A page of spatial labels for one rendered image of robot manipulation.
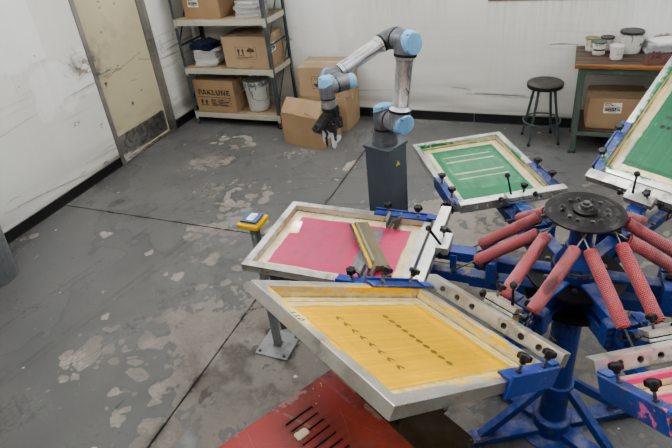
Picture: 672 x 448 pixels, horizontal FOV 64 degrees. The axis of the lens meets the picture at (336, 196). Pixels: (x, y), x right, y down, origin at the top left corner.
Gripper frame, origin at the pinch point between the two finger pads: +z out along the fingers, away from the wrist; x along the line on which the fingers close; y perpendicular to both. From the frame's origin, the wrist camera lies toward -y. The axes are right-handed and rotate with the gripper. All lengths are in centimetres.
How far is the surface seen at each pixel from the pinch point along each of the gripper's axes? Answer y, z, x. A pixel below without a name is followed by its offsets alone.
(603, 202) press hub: 24, 5, -123
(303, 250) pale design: -34, 41, -7
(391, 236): 0, 41, -36
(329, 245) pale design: -23.5, 40.8, -15.1
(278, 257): -45, 41, -1
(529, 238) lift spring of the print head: 0, 16, -105
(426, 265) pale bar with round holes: -20, 32, -69
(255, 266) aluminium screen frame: -59, 37, -1
